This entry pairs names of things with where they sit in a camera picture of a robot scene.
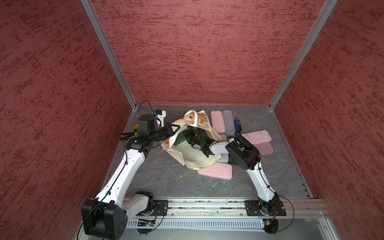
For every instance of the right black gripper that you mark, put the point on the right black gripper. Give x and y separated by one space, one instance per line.
189 134

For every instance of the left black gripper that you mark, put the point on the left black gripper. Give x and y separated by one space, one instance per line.
169 132

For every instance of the printed canvas tote bag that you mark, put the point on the printed canvas tote bag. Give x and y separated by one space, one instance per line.
186 155

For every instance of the pink pencil case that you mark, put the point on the pink pencil case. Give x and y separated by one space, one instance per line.
265 149
218 171
258 137
217 121

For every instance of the white pencil case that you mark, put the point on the white pencil case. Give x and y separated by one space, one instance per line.
224 159

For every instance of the dark green pencil case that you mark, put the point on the dark green pencil case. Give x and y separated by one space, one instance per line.
183 137

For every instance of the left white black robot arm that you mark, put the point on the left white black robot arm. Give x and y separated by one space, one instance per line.
104 216

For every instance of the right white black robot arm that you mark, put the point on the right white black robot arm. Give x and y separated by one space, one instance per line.
245 155

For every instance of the black scissors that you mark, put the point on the black scissors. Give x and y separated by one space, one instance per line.
126 136

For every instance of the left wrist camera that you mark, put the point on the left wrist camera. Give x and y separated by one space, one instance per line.
159 118

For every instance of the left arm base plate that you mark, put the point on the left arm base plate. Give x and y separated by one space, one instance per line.
160 208

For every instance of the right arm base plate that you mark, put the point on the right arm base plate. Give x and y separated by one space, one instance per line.
264 209

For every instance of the aluminium mounting rail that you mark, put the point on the aluminium mounting rail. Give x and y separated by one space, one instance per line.
234 208

